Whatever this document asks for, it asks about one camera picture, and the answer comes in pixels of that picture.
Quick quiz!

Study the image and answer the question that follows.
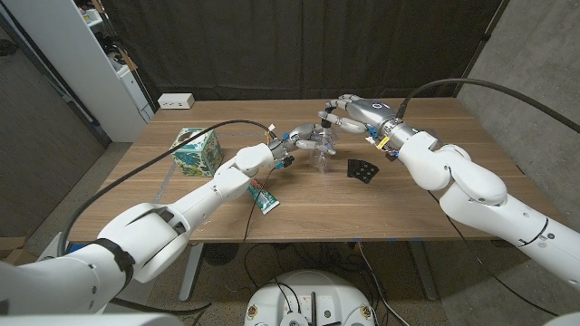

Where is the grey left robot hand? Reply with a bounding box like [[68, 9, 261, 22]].
[[267, 122, 339, 161]]

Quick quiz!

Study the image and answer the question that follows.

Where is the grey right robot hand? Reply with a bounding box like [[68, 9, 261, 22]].
[[316, 93, 421, 158]]

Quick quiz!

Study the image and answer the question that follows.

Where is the clear pump dispenser bottle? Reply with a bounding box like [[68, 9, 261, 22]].
[[308, 118, 339, 172]]

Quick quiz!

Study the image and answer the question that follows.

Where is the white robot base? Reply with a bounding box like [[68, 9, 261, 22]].
[[244, 270, 376, 326]]

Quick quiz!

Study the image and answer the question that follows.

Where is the green red toothpaste tube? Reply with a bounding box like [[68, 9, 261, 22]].
[[246, 179, 281, 216]]

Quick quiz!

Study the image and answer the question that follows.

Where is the teal floral tissue box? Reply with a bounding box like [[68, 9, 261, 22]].
[[169, 127, 224, 177]]

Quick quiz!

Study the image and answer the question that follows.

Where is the white power strip box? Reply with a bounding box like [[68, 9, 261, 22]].
[[157, 92, 196, 110]]

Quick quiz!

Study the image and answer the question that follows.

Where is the brown cardboard box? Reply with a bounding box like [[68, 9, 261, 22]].
[[0, 235, 28, 266]]

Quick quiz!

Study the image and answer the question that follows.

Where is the black backdrop curtain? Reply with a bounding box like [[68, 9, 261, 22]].
[[101, 0, 504, 101]]

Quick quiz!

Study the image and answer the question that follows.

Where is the black backdrop stand pole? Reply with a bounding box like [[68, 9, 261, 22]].
[[451, 0, 512, 99]]

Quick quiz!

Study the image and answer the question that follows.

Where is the black round floor fan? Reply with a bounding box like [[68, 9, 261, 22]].
[[202, 243, 240, 267]]

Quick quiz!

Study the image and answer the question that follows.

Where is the grey table leg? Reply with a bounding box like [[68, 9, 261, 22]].
[[407, 241, 440, 302], [179, 243, 205, 303]]

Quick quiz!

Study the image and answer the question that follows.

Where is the white storage cabinet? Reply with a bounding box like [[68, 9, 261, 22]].
[[2, 0, 155, 144]]

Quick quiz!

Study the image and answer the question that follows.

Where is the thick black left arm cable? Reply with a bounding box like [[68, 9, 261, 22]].
[[56, 119, 273, 316]]

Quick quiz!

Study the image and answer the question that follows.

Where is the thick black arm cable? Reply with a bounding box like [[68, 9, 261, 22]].
[[56, 119, 273, 316], [396, 77, 580, 135]]

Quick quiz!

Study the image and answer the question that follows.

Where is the thin black left wrist cable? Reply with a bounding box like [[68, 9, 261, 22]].
[[243, 167, 276, 245]]

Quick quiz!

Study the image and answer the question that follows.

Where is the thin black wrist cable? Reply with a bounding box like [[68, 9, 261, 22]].
[[243, 167, 276, 245], [426, 188, 559, 317]]

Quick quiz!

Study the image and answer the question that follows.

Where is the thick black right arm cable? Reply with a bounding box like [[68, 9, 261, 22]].
[[396, 77, 580, 135]]

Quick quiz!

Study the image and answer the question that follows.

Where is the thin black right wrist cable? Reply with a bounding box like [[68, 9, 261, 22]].
[[426, 188, 559, 317]]

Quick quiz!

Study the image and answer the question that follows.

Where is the grey floor cable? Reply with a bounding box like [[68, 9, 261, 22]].
[[356, 242, 411, 326]]

